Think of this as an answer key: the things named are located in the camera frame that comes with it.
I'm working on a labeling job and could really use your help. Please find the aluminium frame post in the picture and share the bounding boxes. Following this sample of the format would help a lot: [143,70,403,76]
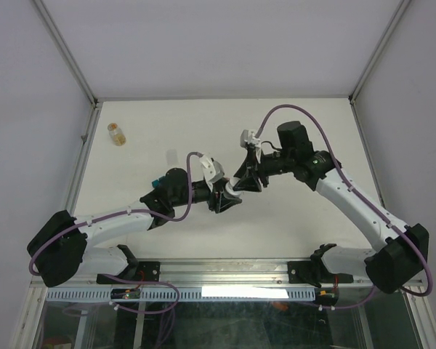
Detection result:
[32,0,102,110]
[348,0,413,105]

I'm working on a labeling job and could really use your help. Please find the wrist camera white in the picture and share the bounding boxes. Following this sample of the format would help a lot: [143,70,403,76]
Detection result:
[239,129,261,148]
[199,154,225,191]

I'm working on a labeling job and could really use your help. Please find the grey slotted cable duct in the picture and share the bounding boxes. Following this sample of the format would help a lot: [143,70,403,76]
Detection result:
[47,286,315,303]

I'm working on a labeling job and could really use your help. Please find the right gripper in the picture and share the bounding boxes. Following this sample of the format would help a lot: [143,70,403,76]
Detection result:
[233,148,294,193]

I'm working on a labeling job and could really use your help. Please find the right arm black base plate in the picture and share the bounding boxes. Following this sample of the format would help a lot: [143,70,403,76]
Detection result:
[287,260,354,288]

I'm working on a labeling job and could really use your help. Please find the teal pill box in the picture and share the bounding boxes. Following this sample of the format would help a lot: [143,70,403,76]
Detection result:
[152,176,166,189]

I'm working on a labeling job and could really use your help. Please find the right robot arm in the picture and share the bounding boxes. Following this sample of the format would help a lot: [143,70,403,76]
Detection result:
[233,121,429,294]

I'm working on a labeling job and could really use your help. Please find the aluminium frame post right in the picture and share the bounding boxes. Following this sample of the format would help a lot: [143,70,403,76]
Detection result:
[348,0,413,105]

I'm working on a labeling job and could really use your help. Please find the aluminium frame post left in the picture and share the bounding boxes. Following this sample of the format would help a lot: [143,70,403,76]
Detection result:
[32,0,102,110]

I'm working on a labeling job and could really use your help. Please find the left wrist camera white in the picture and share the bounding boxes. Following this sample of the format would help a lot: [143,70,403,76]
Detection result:
[199,154,225,191]

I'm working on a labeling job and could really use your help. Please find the small glass vial orange pills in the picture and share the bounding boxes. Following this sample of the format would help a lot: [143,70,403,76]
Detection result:
[108,123,126,146]

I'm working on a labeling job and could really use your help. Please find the white pill bottle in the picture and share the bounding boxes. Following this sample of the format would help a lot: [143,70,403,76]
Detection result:
[225,181,242,198]

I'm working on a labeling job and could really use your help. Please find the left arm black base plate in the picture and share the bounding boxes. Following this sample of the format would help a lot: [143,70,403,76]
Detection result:
[96,261,161,284]

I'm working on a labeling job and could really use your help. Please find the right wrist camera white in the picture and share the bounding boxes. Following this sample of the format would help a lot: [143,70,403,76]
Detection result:
[239,129,261,148]

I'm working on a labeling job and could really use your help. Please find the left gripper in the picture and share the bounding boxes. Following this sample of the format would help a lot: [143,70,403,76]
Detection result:
[171,177,242,212]

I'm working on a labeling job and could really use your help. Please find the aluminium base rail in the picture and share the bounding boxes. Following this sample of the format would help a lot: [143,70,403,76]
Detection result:
[31,257,422,290]

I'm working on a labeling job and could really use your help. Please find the clear plastic pill box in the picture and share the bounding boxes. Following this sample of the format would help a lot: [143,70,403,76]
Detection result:
[166,149,179,167]

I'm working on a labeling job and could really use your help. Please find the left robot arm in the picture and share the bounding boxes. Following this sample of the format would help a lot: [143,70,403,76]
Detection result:
[27,168,242,287]

